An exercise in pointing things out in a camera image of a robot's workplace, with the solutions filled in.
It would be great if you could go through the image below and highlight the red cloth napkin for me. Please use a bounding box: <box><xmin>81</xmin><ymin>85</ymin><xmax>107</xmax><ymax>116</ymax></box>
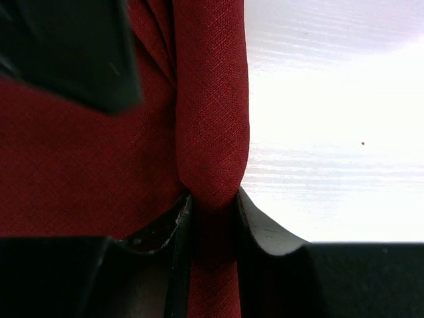
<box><xmin>1</xmin><ymin>1</ymin><xmax>249</xmax><ymax>317</ymax></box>

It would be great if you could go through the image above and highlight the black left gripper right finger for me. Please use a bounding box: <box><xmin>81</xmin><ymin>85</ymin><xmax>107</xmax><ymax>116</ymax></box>
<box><xmin>235</xmin><ymin>189</ymin><xmax>423</xmax><ymax>317</ymax></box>

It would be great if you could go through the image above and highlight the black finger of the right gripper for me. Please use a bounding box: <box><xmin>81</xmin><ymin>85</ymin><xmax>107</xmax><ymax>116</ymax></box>
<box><xmin>1</xmin><ymin>0</ymin><xmax>143</xmax><ymax>114</ymax></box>

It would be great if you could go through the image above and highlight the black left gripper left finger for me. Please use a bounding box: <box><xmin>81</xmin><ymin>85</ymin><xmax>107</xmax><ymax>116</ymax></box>
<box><xmin>1</xmin><ymin>195</ymin><xmax>192</xmax><ymax>318</ymax></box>

